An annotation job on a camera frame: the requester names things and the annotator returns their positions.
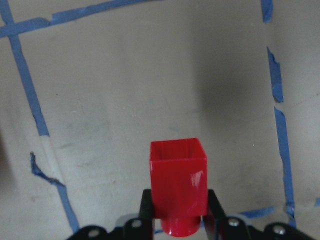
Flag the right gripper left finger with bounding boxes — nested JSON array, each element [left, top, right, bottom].
[[68, 189, 155, 240]]

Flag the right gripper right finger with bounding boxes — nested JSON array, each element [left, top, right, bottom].
[[202, 189, 313, 240]]

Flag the red toy block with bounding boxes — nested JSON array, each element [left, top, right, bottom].
[[149, 138, 208, 238]]

